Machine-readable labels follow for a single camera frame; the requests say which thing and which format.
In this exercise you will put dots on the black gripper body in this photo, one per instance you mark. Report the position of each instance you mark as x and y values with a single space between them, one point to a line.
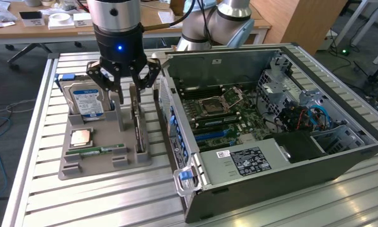
119 47

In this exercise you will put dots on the graphics card with fan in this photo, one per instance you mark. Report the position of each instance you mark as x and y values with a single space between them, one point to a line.
137 127

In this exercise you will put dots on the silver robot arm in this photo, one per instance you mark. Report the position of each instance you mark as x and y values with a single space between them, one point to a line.
113 14

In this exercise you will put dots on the hard disk blue caddy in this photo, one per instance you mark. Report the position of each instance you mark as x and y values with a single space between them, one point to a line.
85 101

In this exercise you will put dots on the wooden desk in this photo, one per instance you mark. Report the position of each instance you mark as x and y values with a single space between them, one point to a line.
34 32
154 33

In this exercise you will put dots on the white cube box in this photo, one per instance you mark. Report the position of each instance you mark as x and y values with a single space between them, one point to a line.
81 20

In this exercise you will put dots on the black RAM slot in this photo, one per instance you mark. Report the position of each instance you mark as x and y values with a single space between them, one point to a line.
203 94
201 88

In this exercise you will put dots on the white paper stack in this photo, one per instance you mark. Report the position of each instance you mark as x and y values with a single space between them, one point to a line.
167 17

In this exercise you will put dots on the red packet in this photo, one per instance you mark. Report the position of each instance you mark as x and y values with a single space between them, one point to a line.
82 7

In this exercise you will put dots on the flat white box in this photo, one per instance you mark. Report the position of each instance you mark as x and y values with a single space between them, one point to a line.
61 26

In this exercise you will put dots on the white tape roll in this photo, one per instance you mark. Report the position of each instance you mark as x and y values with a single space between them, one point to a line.
59 17

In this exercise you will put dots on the CPU socket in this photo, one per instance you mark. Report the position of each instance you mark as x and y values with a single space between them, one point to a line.
211 106

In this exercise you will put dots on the brown cardboard box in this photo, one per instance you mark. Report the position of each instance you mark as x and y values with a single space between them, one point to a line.
175 7

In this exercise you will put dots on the copper topped CPU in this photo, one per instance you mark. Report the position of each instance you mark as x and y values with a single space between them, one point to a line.
79 137

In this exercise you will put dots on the black chair base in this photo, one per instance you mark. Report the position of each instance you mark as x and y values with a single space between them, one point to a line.
25 50

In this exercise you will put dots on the metal socket cover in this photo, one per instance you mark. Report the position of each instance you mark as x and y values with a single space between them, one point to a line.
233 95

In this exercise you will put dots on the white box black top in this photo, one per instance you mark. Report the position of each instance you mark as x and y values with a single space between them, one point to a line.
34 22

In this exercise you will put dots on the green RAM stick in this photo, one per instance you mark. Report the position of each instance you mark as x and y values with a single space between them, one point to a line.
90 151

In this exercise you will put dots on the blue expansion slot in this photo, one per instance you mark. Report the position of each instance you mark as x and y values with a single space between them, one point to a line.
210 135

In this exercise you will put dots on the grey cup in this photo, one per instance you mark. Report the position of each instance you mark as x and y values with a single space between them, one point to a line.
31 2

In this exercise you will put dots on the green motherboard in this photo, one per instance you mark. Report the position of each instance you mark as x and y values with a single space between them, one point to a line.
249 120

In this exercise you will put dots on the grey parts rack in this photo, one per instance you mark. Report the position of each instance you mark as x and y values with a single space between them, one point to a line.
97 165

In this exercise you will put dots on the white paper label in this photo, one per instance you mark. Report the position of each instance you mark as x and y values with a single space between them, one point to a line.
2 24

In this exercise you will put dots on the perforated metal drive cage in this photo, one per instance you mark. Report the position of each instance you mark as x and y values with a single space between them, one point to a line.
274 94

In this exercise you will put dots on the clear plastic bag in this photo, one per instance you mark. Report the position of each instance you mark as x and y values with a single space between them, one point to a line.
0 10

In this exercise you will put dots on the blue plastic latch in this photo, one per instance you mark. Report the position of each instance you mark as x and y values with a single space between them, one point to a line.
185 176

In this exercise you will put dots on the grey power supply unit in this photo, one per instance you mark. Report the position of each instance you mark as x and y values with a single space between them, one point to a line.
219 170

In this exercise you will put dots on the wooden cabinet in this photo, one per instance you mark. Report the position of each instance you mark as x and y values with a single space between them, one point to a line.
318 28

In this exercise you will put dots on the white electrical box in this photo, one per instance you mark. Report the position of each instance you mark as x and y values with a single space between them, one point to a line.
330 40

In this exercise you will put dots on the open dark PC case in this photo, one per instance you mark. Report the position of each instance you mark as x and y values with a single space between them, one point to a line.
270 189

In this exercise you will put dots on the silver disk bay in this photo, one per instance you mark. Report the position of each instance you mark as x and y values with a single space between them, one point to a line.
339 139

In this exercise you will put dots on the white table frame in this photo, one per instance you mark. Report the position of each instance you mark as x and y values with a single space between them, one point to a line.
370 23

